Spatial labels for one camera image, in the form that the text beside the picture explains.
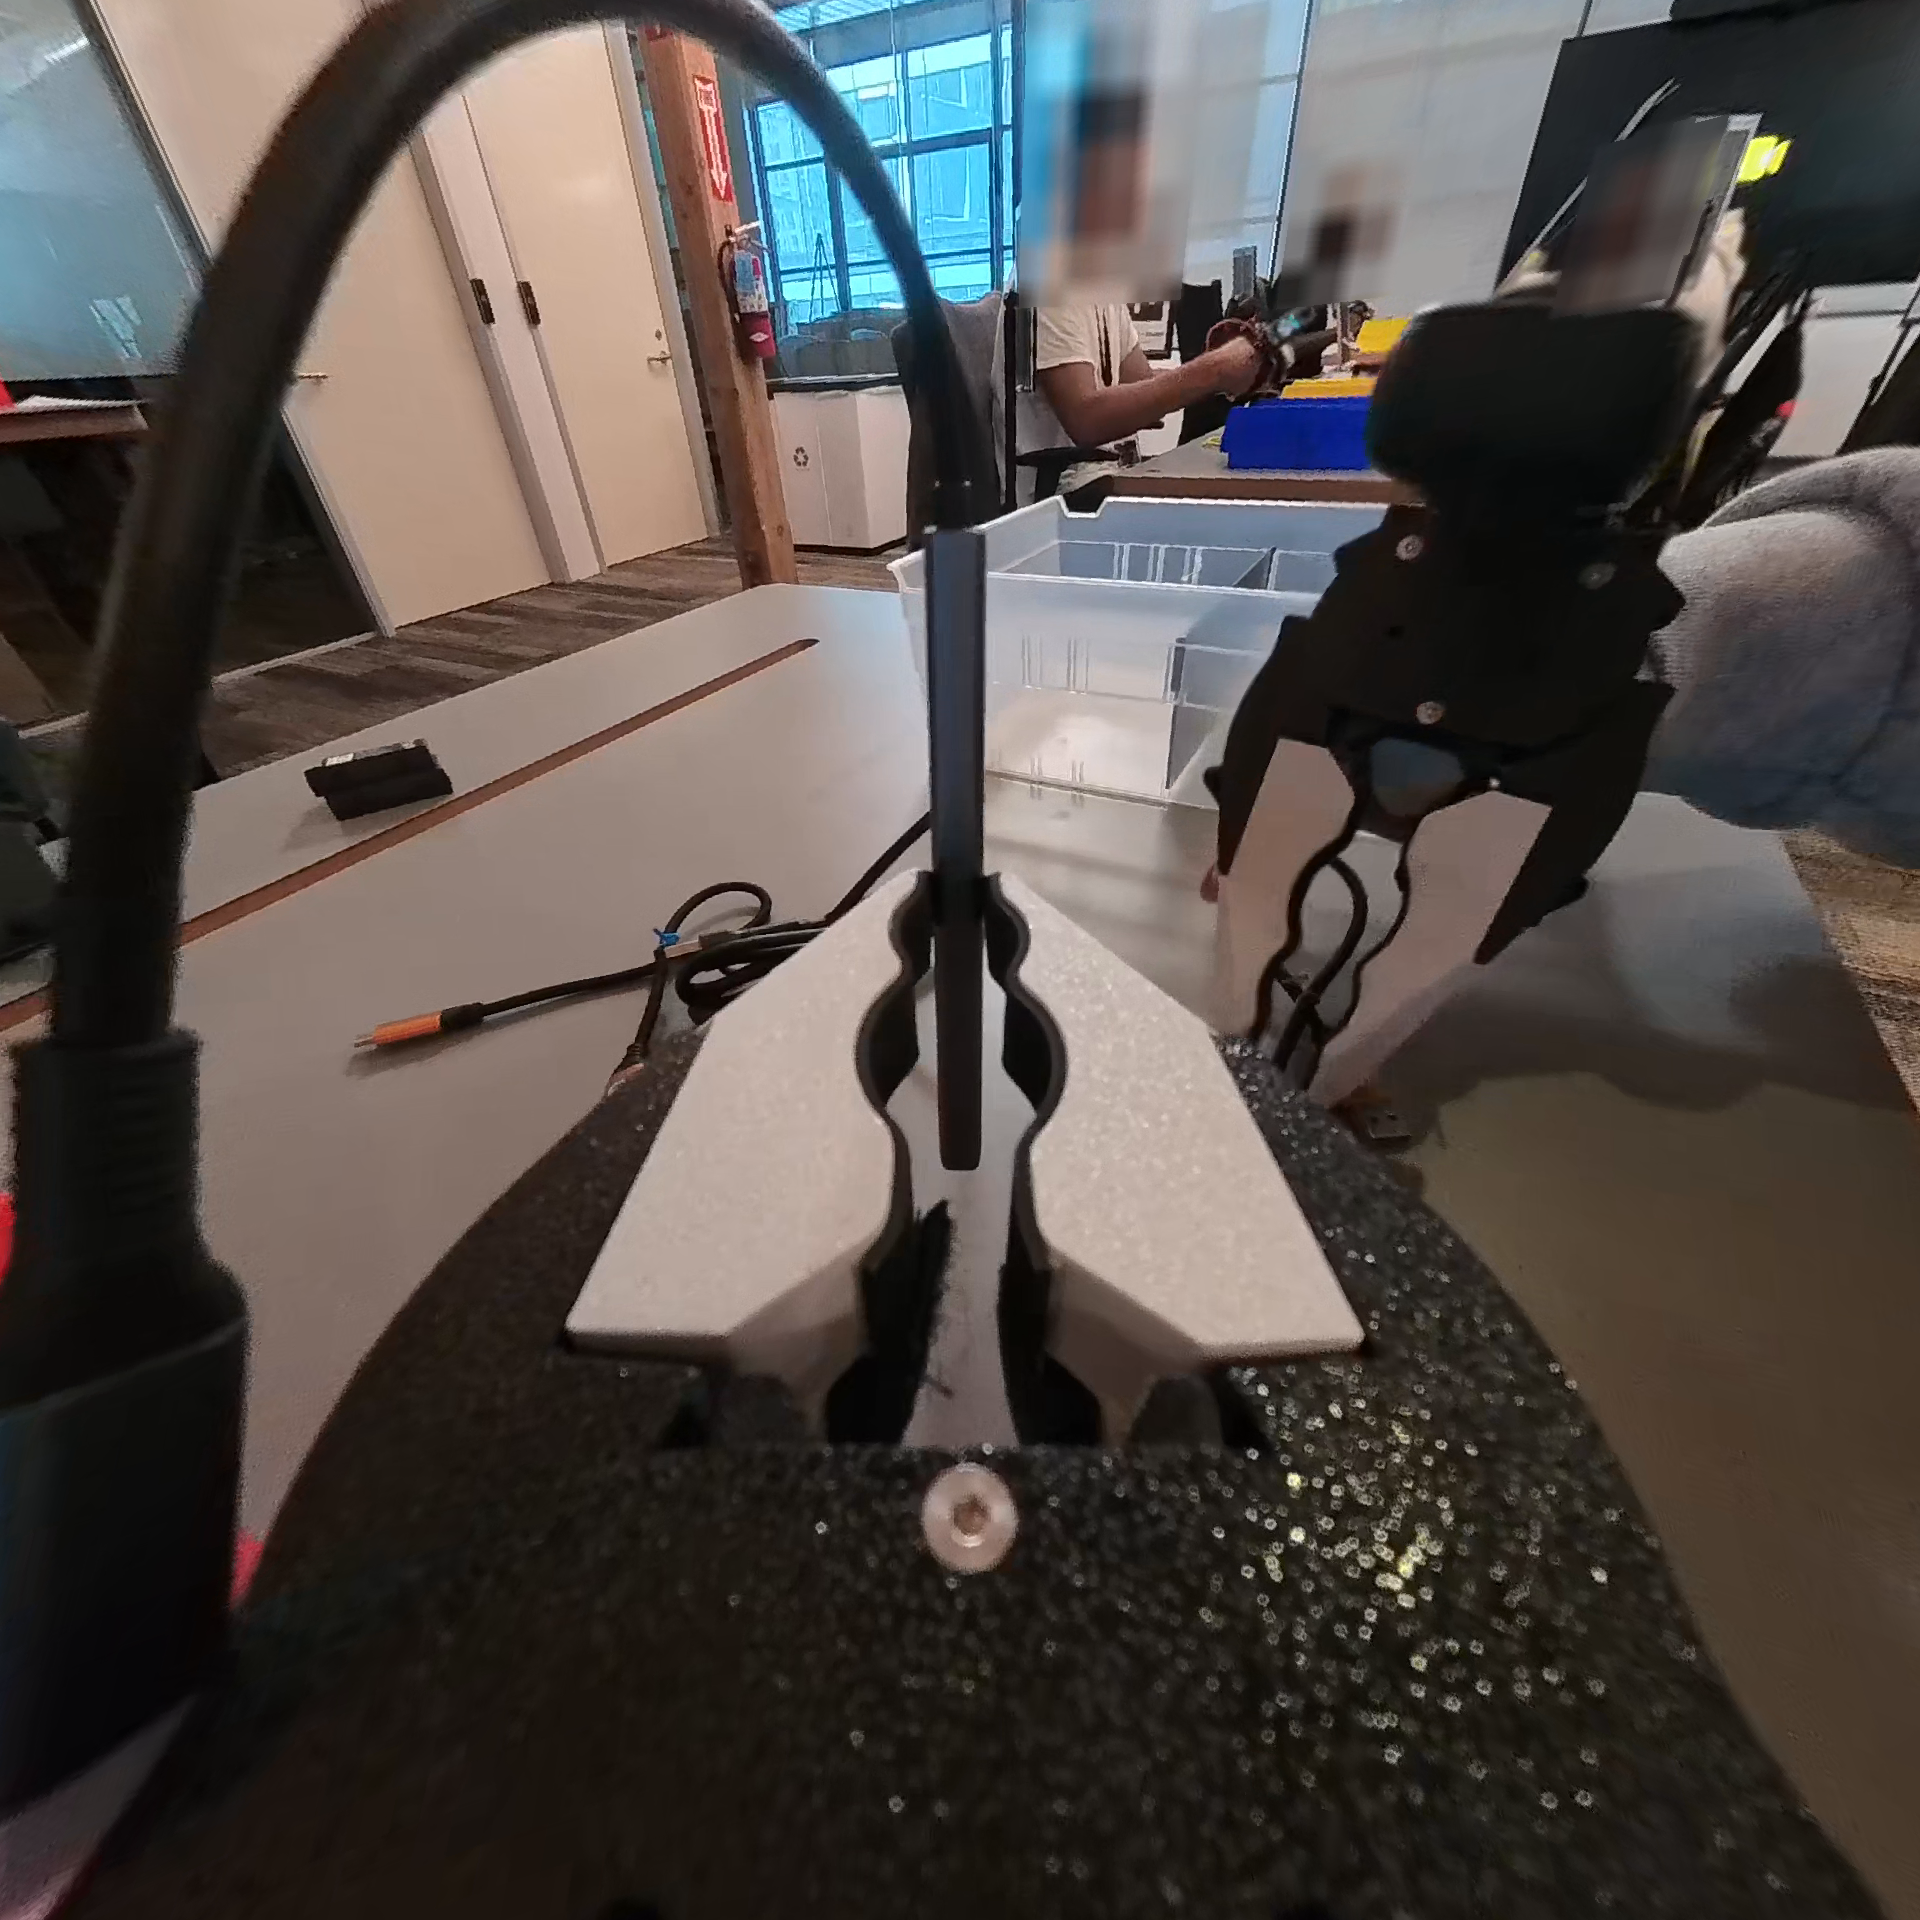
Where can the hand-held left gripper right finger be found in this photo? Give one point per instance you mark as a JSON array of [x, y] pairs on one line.
[[1173, 1184]]

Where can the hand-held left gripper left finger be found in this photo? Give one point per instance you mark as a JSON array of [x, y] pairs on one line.
[[737, 1171]]

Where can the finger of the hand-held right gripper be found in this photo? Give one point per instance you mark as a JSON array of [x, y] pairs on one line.
[[1252, 858], [1440, 931]]

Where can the clear plastic bin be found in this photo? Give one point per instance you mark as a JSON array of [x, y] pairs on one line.
[[1113, 660]]

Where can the person's right forearm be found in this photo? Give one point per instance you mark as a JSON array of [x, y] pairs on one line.
[[1802, 630]]

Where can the blue plastic bin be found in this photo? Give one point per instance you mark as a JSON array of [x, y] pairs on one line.
[[1293, 435]]

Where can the yellow plastic bin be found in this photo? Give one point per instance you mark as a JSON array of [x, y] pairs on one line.
[[1326, 385]]

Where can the small black device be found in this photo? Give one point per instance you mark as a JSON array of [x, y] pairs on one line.
[[375, 779]]

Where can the black display panel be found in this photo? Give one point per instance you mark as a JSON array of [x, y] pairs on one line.
[[1862, 225]]

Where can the white recycling cabinet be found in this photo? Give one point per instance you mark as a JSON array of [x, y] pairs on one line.
[[832, 464]]

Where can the wooden pillar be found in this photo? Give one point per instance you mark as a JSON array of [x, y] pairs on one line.
[[737, 451]]

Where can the red fire extinguisher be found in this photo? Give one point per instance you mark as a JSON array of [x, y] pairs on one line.
[[751, 303]]

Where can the white door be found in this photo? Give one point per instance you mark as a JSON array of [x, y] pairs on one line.
[[618, 303], [478, 377]]

